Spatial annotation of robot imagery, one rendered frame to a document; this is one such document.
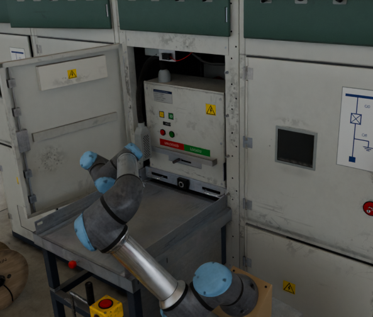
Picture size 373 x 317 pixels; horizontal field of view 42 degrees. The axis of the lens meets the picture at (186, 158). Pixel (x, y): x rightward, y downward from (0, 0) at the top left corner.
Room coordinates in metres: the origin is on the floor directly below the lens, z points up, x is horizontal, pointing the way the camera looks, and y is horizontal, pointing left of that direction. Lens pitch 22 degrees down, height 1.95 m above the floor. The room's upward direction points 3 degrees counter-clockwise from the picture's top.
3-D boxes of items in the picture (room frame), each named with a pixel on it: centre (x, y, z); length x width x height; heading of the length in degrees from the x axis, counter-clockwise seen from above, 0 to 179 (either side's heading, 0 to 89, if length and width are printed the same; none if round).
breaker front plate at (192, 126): (2.27, 0.01, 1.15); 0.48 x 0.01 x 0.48; 51
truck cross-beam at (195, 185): (2.28, 0.00, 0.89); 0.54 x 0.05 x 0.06; 51
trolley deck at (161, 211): (1.97, 0.25, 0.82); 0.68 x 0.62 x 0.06; 141
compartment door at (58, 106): (2.28, 0.54, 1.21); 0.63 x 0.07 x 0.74; 130
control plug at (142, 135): (2.35, 0.22, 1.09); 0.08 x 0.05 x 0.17; 141
